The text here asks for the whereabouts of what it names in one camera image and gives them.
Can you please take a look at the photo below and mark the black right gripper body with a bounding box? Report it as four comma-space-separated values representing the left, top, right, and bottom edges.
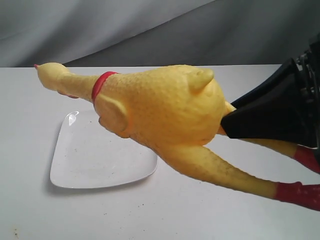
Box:
296, 34, 320, 105

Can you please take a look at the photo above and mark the grey backdrop cloth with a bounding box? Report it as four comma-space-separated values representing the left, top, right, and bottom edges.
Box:
0, 0, 320, 67

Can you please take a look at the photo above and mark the yellow rubber chicken toy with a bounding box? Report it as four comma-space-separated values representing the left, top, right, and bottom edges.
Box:
35, 62, 320, 211

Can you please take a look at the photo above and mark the white square plate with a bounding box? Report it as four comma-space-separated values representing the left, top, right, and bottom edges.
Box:
49, 110, 158, 189

